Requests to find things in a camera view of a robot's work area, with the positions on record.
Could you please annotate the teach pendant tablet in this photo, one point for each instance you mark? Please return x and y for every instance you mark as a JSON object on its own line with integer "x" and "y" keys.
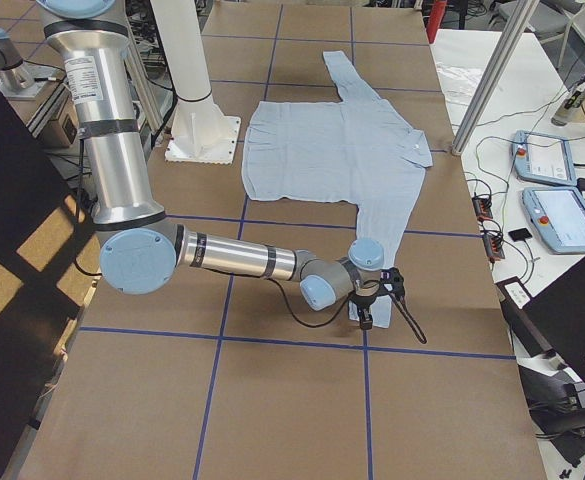
{"x": 543, "y": 158}
{"x": 558, "y": 215}

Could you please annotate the near teach pendant tablet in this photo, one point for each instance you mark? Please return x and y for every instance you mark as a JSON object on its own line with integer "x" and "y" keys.
{"x": 558, "y": 215}

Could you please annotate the clear plastic bag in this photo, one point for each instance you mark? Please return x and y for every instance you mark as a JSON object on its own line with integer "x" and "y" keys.
{"x": 458, "y": 84}

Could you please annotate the far teach pendant tablet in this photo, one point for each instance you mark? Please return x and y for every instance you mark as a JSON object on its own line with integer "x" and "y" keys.
{"x": 543, "y": 158}

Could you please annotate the grey third robot base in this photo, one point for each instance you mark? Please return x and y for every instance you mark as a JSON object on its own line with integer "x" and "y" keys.
{"x": 14, "y": 76}

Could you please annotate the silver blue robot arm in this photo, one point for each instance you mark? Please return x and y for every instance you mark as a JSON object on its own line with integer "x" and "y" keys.
{"x": 140, "y": 246}

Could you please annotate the orange black connector box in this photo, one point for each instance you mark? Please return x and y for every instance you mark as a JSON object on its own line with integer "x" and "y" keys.
{"x": 482, "y": 208}

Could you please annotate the light blue button-up shirt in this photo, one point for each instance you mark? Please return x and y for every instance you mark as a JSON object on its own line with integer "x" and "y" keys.
{"x": 359, "y": 150}

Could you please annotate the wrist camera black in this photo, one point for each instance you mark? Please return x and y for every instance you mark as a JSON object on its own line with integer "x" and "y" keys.
{"x": 393, "y": 282}

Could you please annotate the black panel board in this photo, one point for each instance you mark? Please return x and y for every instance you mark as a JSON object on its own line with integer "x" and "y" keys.
{"x": 40, "y": 290}

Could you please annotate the white central pedestal column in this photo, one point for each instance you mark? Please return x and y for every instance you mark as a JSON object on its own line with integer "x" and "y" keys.
{"x": 200, "y": 131}

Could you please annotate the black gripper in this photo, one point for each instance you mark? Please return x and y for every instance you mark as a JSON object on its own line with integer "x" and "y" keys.
{"x": 361, "y": 302}

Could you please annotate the aluminium frame post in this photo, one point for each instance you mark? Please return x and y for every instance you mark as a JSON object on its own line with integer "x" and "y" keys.
{"x": 509, "y": 38}

